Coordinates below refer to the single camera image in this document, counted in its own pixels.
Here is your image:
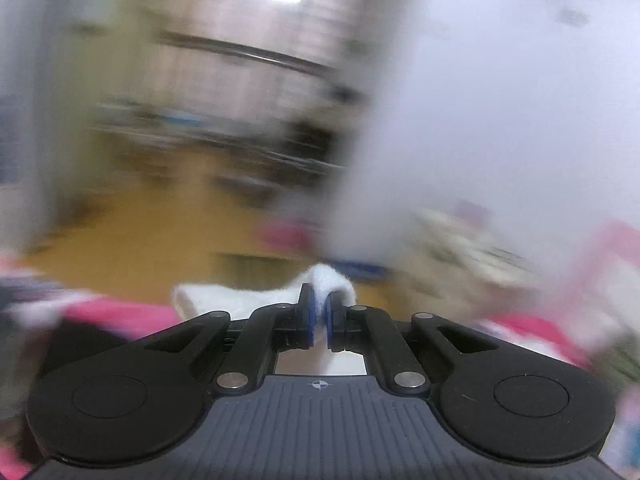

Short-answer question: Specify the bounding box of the white knit sweater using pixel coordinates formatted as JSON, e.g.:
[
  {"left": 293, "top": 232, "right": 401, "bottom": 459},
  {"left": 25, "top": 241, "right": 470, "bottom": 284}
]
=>
[{"left": 172, "top": 262, "right": 372, "bottom": 376}]

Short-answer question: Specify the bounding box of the pink headboard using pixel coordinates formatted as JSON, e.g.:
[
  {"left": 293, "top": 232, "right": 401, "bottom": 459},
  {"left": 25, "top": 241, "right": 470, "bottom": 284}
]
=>
[{"left": 545, "top": 217, "right": 640, "bottom": 366}]

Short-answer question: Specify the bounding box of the cream nightstand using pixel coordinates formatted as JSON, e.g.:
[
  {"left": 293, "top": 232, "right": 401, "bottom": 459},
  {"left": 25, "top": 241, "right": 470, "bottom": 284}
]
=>
[{"left": 400, "top": 207, "right": 543, "bottom": 311}]

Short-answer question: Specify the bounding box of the balcony railing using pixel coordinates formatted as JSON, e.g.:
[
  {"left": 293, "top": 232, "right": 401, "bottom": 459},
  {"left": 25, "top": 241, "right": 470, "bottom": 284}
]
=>
[{"left": 95, "top": 0, "right": 373, "bottom": 173}]

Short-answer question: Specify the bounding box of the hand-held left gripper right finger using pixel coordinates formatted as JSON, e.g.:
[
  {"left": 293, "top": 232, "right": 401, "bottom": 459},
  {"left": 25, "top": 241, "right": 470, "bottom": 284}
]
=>
[{"left": 325, "top": 293, "right": 507, "bottom": 397}]

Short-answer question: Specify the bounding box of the pink floral blanket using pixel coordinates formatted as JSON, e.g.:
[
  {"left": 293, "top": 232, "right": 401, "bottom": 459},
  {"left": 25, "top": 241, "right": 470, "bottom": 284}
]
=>
[{"left": 0, "top": 220, "right": 640, "bottom": 480}]

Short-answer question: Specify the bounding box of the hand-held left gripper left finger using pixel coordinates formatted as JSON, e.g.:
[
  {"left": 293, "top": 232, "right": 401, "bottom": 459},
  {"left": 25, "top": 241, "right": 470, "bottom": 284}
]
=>
[{"left": 134, "top": 284, "right": 317, "bottom": 397}]

